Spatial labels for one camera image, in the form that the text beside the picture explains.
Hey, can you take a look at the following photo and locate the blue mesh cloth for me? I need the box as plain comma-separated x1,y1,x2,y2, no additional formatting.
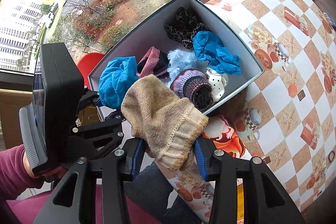
192,31,242,75
98,56,138,109

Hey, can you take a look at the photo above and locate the beige knitted sock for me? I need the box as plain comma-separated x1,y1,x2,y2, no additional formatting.
121,75,209,172

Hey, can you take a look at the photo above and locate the maroon pink knit hat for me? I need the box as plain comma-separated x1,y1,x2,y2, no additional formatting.
137,47,169,78

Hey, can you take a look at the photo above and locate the cream polka dot scarf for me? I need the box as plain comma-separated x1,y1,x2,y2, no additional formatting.
206,67,228,102

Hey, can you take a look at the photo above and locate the maroon left sleeve forearm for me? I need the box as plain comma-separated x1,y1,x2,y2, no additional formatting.
0,145,44,200

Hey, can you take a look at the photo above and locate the person's left hand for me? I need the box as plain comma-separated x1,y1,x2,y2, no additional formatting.
23,152,68,182

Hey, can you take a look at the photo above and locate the person's jeans leg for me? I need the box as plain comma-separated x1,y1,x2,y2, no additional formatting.
123,162,202,223

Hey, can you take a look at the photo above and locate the red plastic stool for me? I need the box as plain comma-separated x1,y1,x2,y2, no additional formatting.
77,52,104,89

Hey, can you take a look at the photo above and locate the checkered patterned tablecloth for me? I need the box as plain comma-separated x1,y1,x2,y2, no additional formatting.
167,0,335,223

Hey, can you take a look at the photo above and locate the grey open storage box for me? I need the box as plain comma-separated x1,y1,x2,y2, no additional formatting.
88,0,265,119

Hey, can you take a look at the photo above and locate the blue white fluffy cloth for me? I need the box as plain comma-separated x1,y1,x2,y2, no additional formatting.
167,49,209,81

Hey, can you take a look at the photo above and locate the leopard print scrunchie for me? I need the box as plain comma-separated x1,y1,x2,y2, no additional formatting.
165,7,211,50

